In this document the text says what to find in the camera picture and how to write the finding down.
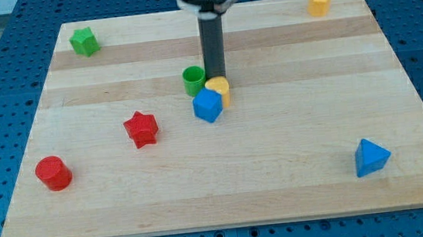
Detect red cylinder block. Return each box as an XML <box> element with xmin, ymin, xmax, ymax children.
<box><xmin>34</xmin><ymin>156</ymin><xmax>73</xmax><ymax>191</ymax></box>

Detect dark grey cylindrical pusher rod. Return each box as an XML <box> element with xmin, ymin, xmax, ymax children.
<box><xmin>198</xmin><ymin>15</ymin><xmax>226</xmax><ymax>79</ymax></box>

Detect blue triangle block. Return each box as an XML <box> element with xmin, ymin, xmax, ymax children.
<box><xmin>355</xmin><ymin>139</ymin><xmax>391</xmax><ymax>177</ymax></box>

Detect blue cube block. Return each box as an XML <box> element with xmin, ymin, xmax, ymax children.
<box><xmin>193</xmin><ymin>88</ymin><xmax>223</xmax><ymax>123</ymax></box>

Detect red star block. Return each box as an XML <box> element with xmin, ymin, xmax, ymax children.
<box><xmin>123</xmin><ymin>111</ymin><xmax>159</xmax><ymax>149</ymax></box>

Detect yellow hexagon block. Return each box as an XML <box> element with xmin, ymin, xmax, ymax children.
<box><xmin>308</xmin><ymin>0</ymin><xmax>331</xmax><ymax>17</ymax></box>

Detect light wooden board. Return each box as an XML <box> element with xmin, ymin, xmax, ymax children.
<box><xmin>1</xmin><ymin>0</ymin><xmax>423</xmax><ymax>237</ymax></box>

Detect green cylinder block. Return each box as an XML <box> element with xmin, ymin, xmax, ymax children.
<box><xmin>182</xmin><ymin>66</ymin><xmax>206</xmax><ymax>97</ymax></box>

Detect yellow heart block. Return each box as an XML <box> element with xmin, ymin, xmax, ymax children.
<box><xmin>205</xmin><ymin>76</ymin><xmax>231</xmax><ymax>108</ymax></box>

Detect green star block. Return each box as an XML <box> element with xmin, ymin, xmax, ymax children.
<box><xmin>69</xmin><ymin>27</ymin><xmax>101</xmax><ymax>57</ymax></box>

